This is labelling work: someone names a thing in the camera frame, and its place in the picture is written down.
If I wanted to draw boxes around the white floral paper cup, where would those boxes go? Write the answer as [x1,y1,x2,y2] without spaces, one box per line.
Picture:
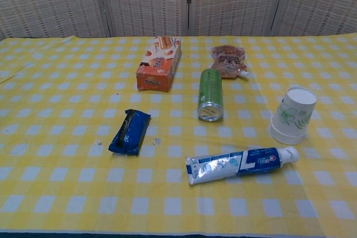
[268,123,305,145]
[268,86,317,138]

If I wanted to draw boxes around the green drink can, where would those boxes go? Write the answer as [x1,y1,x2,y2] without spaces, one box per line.
[197,68,224,122]

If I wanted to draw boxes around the orange biscuit box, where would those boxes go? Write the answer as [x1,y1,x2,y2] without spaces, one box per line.
[136,36,182,93]

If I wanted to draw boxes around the blue snack packet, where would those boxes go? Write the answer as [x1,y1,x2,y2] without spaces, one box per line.
[108,109,152,157]

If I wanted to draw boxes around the orange spout pouch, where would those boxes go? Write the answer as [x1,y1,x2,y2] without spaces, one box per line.
[210,45,250,81]

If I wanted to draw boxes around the blue white toothpaste tube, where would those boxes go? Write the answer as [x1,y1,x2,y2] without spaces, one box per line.
[185,145,300,186]

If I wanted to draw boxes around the woven folding screen panel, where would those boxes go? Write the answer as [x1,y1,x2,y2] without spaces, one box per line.
[274,0,357,37]
[0,0,108,40]
[189,0,292,37]
[96,0,193,38]

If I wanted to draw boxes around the yellow checked tablecloth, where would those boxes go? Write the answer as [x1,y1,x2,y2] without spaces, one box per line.
[238,35,357,238]
[0,36,335,238]

